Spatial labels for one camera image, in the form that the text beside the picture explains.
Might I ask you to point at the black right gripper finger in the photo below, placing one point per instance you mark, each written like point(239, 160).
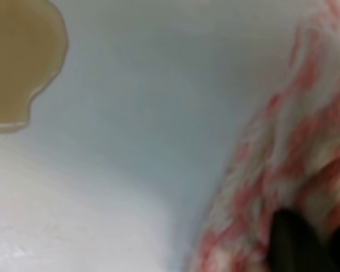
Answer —
point(294, 246)

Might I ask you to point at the pink white striped rag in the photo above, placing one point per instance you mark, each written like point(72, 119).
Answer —
point(288, 155)

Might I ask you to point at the brown coffee stain puddle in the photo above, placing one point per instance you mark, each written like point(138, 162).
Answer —
point(33, 48)

